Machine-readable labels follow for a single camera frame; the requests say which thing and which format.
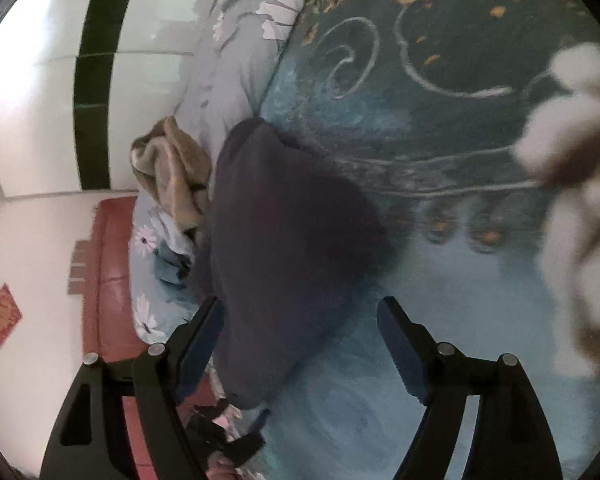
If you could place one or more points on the black and white jacket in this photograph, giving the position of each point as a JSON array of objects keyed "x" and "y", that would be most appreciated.
[{"x": 280, "y": 260}]

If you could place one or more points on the grey daisy print quilt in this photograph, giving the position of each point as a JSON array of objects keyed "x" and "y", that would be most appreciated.
[{"x": 230, "y": 60}]

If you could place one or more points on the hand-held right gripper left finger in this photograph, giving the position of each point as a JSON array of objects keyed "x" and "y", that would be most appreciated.
[{"x": 202, "y": 355}]

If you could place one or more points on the cream brown fleece garment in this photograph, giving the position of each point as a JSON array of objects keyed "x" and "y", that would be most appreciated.
[{"x": 575, "y": 125}]

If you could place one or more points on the white wardrobe with black stripe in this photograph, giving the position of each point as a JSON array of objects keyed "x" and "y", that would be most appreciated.
[{"x": 30, "y": 110}]

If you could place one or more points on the blue floral blanket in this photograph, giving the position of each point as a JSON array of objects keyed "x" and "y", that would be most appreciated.
[{"x": 380, "y": 110}]

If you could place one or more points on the red diamond wall decoration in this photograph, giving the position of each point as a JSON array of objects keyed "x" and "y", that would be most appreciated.
[{"x": 2, "y": 315}]

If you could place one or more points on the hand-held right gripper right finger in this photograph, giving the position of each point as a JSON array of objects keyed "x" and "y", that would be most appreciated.
[{"x": 402, "y": 355}]

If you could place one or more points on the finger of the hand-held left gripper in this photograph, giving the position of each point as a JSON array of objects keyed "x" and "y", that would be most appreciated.
[{"x": 247, "y": 447}]

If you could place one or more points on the light blue shirt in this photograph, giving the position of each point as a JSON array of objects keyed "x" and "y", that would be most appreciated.
[{"x": 172, "y": 265}]

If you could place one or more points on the tan plaid garment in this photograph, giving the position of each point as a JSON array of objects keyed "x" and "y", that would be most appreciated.
[{"x": 175, "y": 180}]

